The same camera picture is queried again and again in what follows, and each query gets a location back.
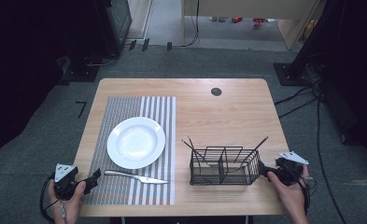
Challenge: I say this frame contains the silver table knife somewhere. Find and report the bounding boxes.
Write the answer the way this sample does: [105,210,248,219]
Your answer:
[104,169,170,186]

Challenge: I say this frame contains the black stand base plate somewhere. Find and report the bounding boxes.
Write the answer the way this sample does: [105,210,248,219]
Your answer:
[272,62,314,87]

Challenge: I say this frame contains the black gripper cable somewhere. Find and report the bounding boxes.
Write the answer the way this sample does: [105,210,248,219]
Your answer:
[296,174,318,217]
[39,173,64,224]

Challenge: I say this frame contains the black hanging cable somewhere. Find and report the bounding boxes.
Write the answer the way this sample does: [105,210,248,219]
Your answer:
[181,0,202,49]

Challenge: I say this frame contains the grey striped woven placemat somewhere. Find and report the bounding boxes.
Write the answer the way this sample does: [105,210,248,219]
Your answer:
[83,95,176,206]

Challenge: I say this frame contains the person's left hand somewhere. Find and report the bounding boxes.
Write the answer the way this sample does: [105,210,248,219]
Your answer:
[47,180,88,218]

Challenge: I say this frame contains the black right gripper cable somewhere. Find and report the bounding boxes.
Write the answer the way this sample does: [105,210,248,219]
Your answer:
[296,174,318,217]

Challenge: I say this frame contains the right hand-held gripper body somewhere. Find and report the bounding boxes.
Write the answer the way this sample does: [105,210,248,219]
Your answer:
[275,150,310,187]

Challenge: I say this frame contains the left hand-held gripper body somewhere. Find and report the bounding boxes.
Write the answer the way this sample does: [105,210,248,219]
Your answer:
[53,162,88,201]

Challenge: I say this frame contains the dark glass-front cabinet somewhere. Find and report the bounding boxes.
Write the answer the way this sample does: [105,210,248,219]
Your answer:
[92,0,133,58]

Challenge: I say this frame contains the dark chopstick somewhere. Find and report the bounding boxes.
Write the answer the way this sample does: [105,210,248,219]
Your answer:
[188,135,204,162]
[236,135,270,172]
[181,139,211,166]

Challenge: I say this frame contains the dark stand base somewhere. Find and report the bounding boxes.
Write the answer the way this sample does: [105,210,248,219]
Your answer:
[58,54,101,86]

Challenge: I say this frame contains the black wire cutlery basket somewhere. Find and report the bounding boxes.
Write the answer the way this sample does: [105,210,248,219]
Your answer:
[189,146,262,187]

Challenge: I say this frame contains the long black floor cable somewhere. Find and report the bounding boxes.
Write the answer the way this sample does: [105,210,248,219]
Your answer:
[315,92,348,224]

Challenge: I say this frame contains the person's right hand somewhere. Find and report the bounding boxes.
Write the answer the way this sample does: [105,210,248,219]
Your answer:
[267,164,312,218]

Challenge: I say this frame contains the white round plate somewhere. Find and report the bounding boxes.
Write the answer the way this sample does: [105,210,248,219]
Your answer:
[106,116,166,171]

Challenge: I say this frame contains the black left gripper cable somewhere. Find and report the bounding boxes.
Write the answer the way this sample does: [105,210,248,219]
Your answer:
[39,173,64,224]

